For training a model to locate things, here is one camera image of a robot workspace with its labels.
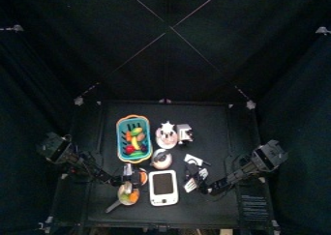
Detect toy orange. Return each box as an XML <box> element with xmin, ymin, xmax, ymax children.
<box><xmin>139</xmin><ymin>170</ymin><xmax>149</xmax><ymax>186</ymax></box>

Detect white toy spatula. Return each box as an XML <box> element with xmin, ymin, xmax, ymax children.
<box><xmin>184</xmin><ymin>178</ymin><xmax>199</xmax><ymax>193</ymax></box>

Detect orange toy food piece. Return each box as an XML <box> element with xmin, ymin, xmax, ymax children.
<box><xmin>128</xmin><ymin>191</ymin><xmax>141</xmax><ymax>204</ymax></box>

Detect toy frying pan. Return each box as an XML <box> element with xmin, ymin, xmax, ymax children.
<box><xmin>104</xmin><ymin>183</ymin><xmax>141</xmax><ymax>214</ymax></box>

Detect white card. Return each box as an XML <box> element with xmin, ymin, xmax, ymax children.
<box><xmin>184</xmin><ymin>153</ymin><xmax>204</xmax><ymax>166</ymax></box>

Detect white toy tablet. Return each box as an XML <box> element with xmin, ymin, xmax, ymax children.
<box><xmin>147</xmin><ymin>169</ymin><xmax>180</xmax><ymax>207</ymax></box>

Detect yellow toy banana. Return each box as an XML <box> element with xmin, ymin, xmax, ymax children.
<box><xmin>131</xmin><ymin>136</ymin><xmax>143</xmax><ymax>152</ymax></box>

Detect teal basket with orange rim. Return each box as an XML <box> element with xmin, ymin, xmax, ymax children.
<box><xmin>115</xmin><ymin>114</ymin><xmax>153</xmax><ymax>164</ymax></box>

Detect white text label sticker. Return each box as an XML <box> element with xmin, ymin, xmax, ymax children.
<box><xmin>239</xmin><ymin>194</ymin><xmax>269</xmax><ymax>222</ymax></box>

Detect small white toy appliance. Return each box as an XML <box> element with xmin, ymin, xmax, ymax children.
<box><xmin>176</xmin><ymin>123</ymin><xmax>193</xmax><ymax>145</ymax></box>

